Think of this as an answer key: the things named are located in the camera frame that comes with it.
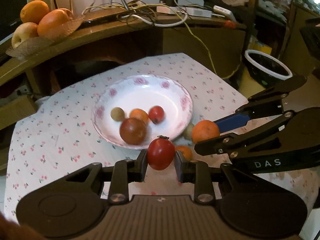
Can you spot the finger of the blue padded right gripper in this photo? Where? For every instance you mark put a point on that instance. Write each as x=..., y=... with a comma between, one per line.
x=268, y=102

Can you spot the orange tangerine in plate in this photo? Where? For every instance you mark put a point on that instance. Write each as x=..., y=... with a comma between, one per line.
x=139, y=114

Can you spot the pale apple on shelf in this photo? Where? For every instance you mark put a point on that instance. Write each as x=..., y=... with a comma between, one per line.
x=24, y=32

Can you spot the woven fruit tray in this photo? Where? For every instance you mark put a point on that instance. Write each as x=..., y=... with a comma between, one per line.
x=34, y=45

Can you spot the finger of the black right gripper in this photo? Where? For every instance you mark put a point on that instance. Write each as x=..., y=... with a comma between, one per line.
x=231, y=141

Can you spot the large dark red tomato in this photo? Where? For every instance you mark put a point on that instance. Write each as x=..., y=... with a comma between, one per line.
x=133, y=131

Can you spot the black bin white rim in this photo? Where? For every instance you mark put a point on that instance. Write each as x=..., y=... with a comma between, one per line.
x=265, y=69

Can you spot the large orange on shelf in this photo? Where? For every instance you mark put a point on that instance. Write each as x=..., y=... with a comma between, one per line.
x=52, y=20

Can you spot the white floral ceramic plate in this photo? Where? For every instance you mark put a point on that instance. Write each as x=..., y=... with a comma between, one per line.
x=163, y=105

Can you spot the pale tan round fruit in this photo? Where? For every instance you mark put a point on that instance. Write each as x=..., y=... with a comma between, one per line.
x=187, y=134

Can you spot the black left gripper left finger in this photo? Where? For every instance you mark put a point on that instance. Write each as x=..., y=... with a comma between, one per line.
x=125, y=172

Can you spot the orange tangerine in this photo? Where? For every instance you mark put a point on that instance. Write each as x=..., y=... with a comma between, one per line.
x=204, y=130
x=139, y=114
x=186, y=151

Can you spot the small red tomato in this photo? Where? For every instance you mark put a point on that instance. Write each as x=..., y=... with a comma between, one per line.
x=156, y=114

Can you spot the small red object on shelf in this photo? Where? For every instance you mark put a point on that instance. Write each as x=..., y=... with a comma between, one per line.
x=230, y=24

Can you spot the cardboard box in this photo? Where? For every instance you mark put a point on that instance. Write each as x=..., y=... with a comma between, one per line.
x=17, y=110

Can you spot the white power strip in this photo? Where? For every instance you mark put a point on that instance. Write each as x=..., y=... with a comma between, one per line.
x=194, y=12

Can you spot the small tan fruit in plate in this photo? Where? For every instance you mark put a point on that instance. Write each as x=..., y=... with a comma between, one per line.
x=117, y=114

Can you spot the wooden shelf desk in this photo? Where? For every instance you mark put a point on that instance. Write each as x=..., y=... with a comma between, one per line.
x=95, y=49

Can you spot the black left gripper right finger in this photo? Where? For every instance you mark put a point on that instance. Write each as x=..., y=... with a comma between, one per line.
x=198, y=173

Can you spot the cherry print tablecloth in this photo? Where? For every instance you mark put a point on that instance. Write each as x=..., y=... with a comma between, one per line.
x=60, y=137

